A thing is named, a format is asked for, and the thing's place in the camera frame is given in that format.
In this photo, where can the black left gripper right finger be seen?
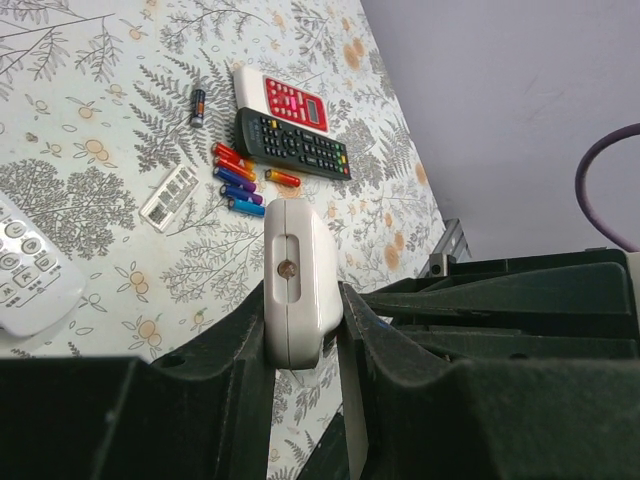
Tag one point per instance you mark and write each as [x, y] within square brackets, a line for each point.
[410, 414]

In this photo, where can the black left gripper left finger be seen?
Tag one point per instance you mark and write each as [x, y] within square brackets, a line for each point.
[202, 411]

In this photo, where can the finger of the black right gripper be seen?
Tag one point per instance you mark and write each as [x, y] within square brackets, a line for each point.
[561, 306]

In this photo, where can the blue battery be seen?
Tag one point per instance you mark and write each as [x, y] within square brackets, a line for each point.
[246, 207]

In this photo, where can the black remote control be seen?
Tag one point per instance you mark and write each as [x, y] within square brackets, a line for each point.
[281, 144]

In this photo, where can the purple battery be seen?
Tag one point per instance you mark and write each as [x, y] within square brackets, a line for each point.
[236, 186]

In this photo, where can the floral table mat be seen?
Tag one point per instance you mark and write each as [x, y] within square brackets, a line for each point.
[95, 111]

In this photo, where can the black battery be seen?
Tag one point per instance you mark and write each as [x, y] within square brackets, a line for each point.
[197, 108]

